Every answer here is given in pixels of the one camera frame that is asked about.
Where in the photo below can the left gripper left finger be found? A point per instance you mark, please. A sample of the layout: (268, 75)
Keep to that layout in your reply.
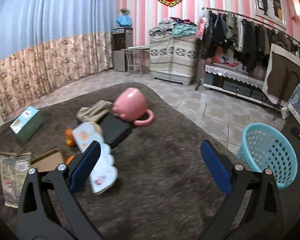
(37, 218)

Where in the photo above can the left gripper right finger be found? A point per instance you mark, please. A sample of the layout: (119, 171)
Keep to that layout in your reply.
(263, 216)

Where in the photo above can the clear plastic snack bag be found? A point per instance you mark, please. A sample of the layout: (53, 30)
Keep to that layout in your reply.
(13, 170)

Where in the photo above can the orange bottle cap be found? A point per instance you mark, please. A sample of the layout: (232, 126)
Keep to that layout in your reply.
(69, 159)

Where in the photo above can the white illustrated booklet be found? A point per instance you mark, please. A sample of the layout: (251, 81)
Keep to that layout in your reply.
(95, 161)

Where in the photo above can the orange peel half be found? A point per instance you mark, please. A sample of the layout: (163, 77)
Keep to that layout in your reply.
(69, 139)

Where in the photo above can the beige cloth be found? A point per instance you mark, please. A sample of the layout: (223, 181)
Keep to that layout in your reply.
(95, 112)

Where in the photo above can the light blue plastic basket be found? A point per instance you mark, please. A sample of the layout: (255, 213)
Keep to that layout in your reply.
(263, 146)

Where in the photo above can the brown phone case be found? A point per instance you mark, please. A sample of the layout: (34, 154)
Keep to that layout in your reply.
(48, 161)

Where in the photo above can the teal tissue box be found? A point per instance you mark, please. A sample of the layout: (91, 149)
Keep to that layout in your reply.
(26, 124)

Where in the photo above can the shaggy brown carpet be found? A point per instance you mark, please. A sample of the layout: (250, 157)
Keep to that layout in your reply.
(163, 190)

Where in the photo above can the black notebook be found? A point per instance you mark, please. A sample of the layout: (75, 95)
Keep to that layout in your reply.
(115, 130)

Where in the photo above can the low tv bench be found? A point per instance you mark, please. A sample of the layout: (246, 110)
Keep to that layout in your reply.
(235, 83)

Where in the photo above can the clothes rack with garments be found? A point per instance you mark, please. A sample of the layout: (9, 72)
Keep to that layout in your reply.
(233, 40)

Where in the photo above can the pink pig mug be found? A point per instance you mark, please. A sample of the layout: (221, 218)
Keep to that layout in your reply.
(132, 106)

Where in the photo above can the cloth covered chest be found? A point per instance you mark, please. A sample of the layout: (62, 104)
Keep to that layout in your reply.
(174, 59)

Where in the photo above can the pile of folded clothes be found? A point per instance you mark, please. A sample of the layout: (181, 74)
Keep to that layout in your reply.
(175, 27)

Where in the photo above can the blue floral curtain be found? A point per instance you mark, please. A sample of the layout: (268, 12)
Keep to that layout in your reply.
(45, 44)

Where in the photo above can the small folding table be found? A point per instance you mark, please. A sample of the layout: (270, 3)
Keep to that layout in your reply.
(133, 56)

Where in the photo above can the water dispenser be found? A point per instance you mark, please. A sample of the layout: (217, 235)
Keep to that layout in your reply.
(122, 39)

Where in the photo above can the blue covered water bottle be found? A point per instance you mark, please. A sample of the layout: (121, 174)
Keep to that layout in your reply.
(124, 20)

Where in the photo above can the framed wall picture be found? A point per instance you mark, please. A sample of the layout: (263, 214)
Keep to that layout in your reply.
(272, 11)

